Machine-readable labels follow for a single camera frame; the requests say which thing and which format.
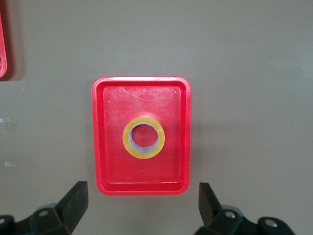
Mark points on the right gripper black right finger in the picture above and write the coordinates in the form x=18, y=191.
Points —
x=210, y=210

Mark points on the empty red plastic tray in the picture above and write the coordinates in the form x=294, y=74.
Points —
x=117, y=169

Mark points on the red tray holding fittings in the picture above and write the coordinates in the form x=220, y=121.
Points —
x=2, y=56

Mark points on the small clear tape strip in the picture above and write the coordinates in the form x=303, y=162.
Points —
x=5, y=120
x=10, y=164

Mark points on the yellow packing tape roll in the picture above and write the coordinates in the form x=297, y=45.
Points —
x=127, y=144

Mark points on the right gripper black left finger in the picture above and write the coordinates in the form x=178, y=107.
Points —
x=71, y=210

